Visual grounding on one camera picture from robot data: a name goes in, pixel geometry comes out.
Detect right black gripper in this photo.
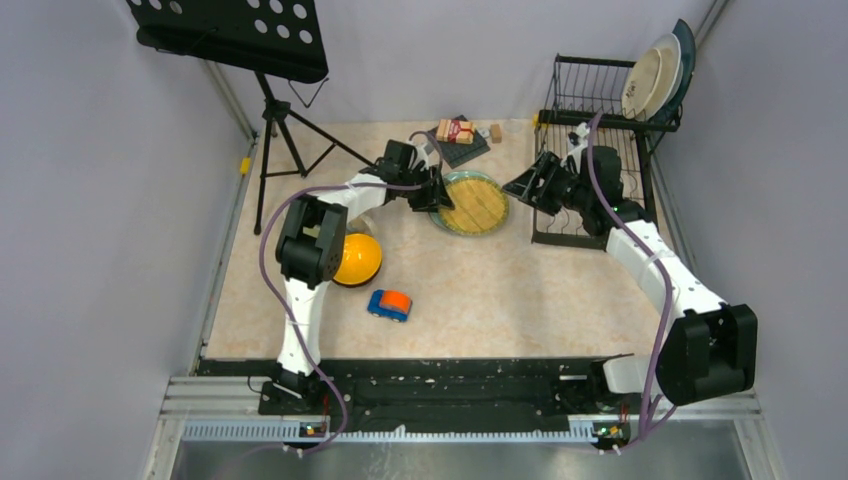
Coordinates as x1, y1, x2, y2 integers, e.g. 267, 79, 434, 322
501, 151, 592, 217

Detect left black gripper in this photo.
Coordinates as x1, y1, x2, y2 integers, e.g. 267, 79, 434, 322
398, 165, 453, 213

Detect blue orange toy car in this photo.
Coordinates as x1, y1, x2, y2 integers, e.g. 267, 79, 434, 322
367, 289, 413, 323

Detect teal square plate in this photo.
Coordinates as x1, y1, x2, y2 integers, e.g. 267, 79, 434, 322
653, 19, 697, 124

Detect cream floral ceramic plate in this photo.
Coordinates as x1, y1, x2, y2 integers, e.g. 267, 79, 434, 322
621, 48, 663, 119

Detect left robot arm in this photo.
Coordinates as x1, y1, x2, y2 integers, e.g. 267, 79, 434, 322
271, 140, 453, 414

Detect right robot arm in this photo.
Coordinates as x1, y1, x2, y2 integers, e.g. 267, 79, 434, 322
503, 146, 758, 412

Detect yellow-rimmed patterned plate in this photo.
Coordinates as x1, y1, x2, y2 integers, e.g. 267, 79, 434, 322
437, 176, 510, 237

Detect light green round plate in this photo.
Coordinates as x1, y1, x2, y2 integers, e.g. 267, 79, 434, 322
428, 170, 511, 238

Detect small wooden block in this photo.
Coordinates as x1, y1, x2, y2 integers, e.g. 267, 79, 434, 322
489, 123, 503, 144

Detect wooden blocks stack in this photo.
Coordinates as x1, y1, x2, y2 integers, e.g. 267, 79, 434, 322
435, 119, 476, 145

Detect beige mug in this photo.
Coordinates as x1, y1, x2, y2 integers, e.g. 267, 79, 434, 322
346, 214, 378, 237

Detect yellow bowl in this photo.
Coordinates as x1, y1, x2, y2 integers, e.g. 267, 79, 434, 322
333, 233, 383, 288

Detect black music stand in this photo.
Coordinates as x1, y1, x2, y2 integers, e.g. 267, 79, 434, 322
124, 0, 376, 236

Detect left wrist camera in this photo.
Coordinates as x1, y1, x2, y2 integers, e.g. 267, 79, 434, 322
411, 142, 440, 172

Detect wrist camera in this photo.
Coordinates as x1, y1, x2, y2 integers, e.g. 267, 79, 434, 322
411, 142, 440, 172
563, 122, 592, 174

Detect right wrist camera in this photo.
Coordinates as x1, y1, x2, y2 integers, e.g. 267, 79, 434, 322
563, 122, 592, 174

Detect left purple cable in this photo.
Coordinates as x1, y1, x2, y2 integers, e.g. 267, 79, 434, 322
256, 129, 446, 458

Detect purple cable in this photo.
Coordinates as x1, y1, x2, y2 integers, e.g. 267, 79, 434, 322
586, 111, 682, 455
256, 129, 446, 458

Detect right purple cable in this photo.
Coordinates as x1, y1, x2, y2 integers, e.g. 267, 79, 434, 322
586, 111, 682, 455

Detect black wire dish rack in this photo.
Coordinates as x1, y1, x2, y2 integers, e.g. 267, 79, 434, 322
528, 53, 683, 252

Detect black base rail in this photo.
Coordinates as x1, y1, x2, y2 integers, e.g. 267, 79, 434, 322
160, 359, 640, 454

